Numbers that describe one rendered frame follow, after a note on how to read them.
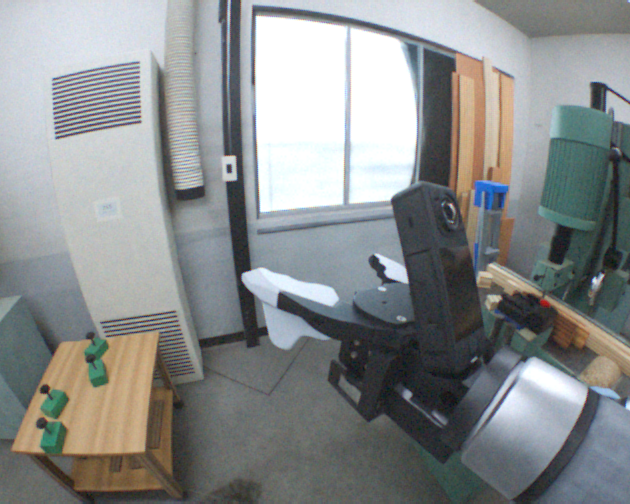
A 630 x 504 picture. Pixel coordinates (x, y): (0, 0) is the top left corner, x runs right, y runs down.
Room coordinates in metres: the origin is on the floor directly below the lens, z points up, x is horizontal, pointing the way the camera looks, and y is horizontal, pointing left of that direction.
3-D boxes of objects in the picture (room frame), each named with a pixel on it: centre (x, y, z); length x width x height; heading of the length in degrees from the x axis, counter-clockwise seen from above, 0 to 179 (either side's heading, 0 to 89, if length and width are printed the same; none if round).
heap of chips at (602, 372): (0.28, -0.71, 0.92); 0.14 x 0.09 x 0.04; 108
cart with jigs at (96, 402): (0.56, 0.91, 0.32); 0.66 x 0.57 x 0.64; 20
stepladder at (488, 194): (1.47, -1.09, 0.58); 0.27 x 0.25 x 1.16; 24
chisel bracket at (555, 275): (0.59, -0.72, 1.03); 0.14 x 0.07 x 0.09; 108
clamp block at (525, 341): (0.49, -0.54, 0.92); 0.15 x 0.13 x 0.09; 18
